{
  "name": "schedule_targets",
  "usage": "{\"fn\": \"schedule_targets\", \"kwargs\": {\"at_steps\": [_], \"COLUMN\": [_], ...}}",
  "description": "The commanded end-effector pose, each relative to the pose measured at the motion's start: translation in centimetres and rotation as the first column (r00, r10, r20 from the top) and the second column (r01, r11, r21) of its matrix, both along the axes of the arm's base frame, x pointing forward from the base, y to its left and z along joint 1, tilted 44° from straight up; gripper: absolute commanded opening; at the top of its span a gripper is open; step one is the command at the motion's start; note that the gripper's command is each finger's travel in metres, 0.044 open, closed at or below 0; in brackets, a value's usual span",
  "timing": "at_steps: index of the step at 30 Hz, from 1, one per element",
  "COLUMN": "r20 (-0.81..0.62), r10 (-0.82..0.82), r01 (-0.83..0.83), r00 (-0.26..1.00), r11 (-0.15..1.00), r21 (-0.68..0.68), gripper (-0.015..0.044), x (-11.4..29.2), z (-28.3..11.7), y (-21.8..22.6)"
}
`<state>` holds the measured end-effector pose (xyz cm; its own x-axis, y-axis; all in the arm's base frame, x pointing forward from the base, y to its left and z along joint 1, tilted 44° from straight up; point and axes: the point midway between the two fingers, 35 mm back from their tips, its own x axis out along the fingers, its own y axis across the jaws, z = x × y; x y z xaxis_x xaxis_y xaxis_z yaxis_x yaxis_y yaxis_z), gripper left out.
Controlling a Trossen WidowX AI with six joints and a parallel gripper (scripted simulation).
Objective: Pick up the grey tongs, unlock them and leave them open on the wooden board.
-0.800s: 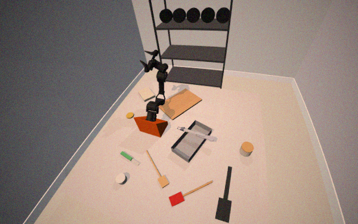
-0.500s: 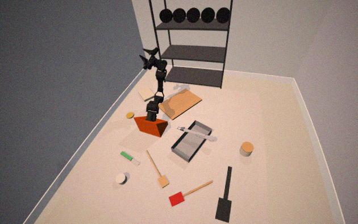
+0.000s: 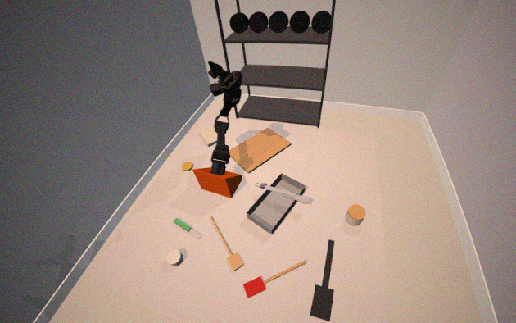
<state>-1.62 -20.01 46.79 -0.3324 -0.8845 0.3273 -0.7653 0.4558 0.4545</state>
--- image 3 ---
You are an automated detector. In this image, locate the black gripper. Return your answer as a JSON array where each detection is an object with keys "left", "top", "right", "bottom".
[{"left": 208, "top": 61, "right": 239, "bottom": 92}]

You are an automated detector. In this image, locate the grey cylinder with orange top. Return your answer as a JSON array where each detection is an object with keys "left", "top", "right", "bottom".
[{"left": 345, "top": 204, "right": 365, "bottom": 226}]

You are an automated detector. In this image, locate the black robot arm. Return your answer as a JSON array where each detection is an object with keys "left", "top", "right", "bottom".
[{"left": 209, "top": 71, "right": 242, "bottom": 175}]

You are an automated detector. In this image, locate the red spatula with wooden handle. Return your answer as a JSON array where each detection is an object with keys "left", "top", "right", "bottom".
[{"left": 243, "top": 261, "right": 307, "bottom": 298}]

